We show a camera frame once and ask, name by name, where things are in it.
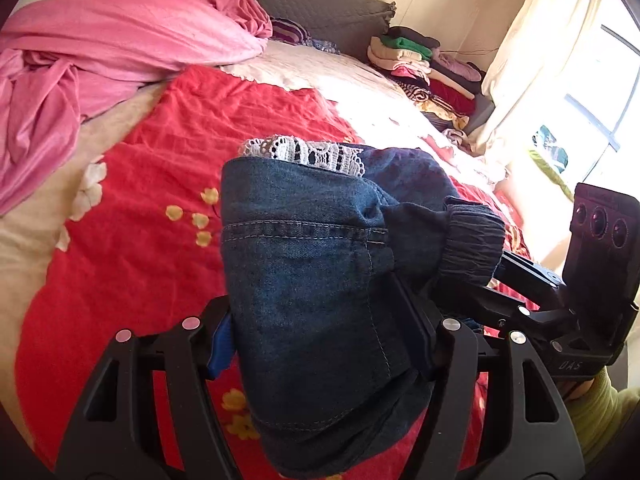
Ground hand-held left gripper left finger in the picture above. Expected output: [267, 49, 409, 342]
[54, 295, 236, 480]

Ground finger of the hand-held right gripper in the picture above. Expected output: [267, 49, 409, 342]
[499, 251, 567, 290]
[465, 284, 540, 335]

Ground pink blanket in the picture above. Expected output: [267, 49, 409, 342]
[0, 0, 274, 217]

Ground green cloth on windowsill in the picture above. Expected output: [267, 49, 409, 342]
[529, 124, 577, 202]

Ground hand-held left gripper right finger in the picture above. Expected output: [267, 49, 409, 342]
[394, 274, 587, 480]

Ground cream bed sheet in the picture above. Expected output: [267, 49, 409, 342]
[0, 39, 508, 281]

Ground stack of folded clothes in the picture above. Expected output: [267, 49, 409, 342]
[367, 25, 485, 135]

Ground cream curtain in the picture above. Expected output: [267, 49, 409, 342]
[469, 0, 618, 183]

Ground blue denim jeans with lace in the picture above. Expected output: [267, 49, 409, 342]
[220, 133, 507, 479]

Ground purple striped cloth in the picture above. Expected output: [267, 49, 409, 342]
[270, 17, 313, 47]

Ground red floral bed cover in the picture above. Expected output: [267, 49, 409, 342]
[14, 64, 542, 480]

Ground person's right forearm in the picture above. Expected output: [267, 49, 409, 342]
[565, 366, 637, 467]

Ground grey padded headboard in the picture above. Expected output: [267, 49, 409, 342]
[137, 0, 398, 61]

